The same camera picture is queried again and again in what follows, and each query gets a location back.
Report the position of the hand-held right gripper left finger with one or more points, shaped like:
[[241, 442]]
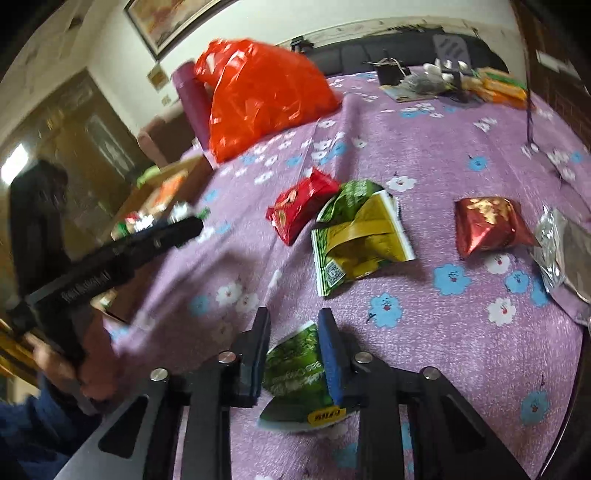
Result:
[[253, 369]]

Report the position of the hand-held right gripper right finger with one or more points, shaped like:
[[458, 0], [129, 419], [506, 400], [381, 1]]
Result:
[[330, 355]]

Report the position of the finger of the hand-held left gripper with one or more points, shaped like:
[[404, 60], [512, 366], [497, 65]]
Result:
[[161, 240]]

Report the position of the green pea snack packet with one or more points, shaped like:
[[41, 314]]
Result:
[[295, 374]]

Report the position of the cardboard box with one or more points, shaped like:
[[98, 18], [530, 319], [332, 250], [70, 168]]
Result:
[[138, 194]]

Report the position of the green yellow snack packet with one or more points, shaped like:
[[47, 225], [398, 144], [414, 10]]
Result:
[[355, 230]]

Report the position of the red snack packet gold logo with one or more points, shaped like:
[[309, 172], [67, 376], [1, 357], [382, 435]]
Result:
[[300, 203]]

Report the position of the silver foil packet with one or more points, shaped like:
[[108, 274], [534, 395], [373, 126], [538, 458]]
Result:
[[565, 258]]

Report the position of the person's left forearm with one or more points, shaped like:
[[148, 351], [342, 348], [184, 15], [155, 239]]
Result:
[[32, 429]]

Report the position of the person's left hand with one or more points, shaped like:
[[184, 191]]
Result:
[[99, 369]]

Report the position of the brown armchair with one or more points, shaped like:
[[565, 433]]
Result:
[[159, 136]]

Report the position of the purple floral tablecloth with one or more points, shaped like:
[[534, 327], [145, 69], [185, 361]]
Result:
[[438, 323]]

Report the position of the purple thermos bottle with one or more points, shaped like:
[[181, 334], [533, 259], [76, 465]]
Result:
[[191, 101]]

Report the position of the wooden wardrobe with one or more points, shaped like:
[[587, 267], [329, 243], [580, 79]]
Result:
[[83, 120]]

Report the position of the orange plastic bag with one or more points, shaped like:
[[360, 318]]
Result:
[[258, 101]]

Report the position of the dark red foil snack packet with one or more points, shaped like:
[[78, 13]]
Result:
[[485, 224]]

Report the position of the framed horse painting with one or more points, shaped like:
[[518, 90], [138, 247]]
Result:
[[171, 18]]

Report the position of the black clamp device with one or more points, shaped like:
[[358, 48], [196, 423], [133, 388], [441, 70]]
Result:
[[300, 44]]

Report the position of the black leather sofa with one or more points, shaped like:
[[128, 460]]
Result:
[[351, 55]]

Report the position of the printed booklet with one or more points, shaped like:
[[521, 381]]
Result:
[[399, 94]]

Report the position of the small black box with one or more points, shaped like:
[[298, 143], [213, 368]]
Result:
[[390, 74]]

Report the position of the clear bag dark contents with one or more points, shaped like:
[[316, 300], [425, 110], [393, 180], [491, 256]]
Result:
[[420, 83]]

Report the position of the white crumpled tissue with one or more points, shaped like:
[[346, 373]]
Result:
[[433, 69]]

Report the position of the eyeglasses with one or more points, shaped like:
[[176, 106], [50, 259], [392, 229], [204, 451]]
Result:
[[529, 110]]

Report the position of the stack of orange green packets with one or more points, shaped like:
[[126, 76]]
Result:
[[498, 85]]

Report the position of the grey phone stand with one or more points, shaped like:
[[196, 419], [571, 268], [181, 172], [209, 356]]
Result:
[[450, 48]]

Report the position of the wooden sideboard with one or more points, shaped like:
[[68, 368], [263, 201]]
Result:
[[558, 92]]

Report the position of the gold wall plaque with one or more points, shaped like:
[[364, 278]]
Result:
[[157, 76]]

